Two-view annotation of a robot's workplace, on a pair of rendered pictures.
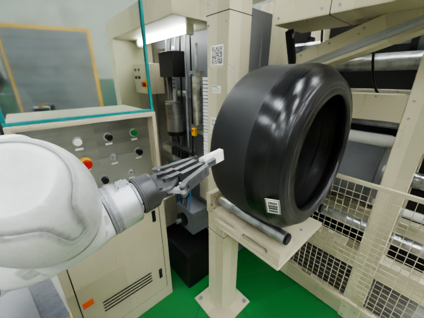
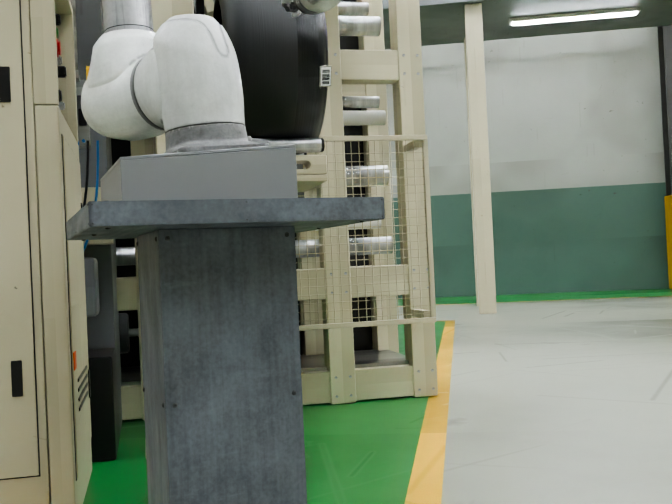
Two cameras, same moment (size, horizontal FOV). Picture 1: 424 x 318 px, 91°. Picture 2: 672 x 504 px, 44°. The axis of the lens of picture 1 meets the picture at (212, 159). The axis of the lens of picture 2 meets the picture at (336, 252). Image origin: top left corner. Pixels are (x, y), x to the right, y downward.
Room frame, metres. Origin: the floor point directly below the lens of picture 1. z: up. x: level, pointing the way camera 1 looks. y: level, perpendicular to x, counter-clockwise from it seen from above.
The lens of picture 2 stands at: (-0.68, 1.97, 0.54)
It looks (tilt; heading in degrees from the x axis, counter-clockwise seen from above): 1 degrees up; 299
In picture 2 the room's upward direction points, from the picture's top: 3 degrees counter-clockwise
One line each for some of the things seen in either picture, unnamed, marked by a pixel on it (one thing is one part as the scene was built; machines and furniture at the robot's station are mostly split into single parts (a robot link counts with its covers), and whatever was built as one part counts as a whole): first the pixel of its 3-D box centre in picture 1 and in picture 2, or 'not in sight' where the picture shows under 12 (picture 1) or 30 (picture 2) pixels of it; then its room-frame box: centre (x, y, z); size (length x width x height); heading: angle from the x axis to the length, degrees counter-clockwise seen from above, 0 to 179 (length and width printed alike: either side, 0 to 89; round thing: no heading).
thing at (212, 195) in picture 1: (238, 188); not in sight; (0.93, -0.14, 0.90); 0.40 x 0.03 x 0.10; 131
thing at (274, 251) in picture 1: (247, 228); (265, 167); (0.71, -0.15, 0.83); 0.36 x 0.09 x 0.06; 41
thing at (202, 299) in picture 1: (221, 299); not in sight; (0.98, -0.07, 0.01); 0.27 x 0.27 x 0.02; 41
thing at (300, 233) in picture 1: (265, 221); (260, 184); (0.80, -0.25, 0.80); 0.37 x 0.36 x 0.02; 131
